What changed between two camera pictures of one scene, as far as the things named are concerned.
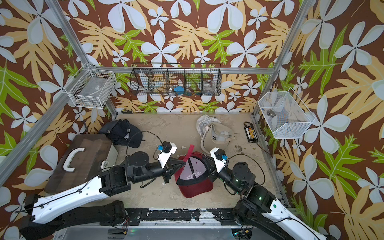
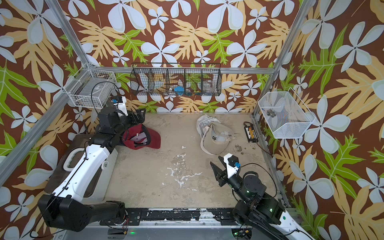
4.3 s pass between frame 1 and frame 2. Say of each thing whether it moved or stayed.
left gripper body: moved
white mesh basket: stayed
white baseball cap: stayed
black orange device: stayed
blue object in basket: stayed
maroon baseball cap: moved
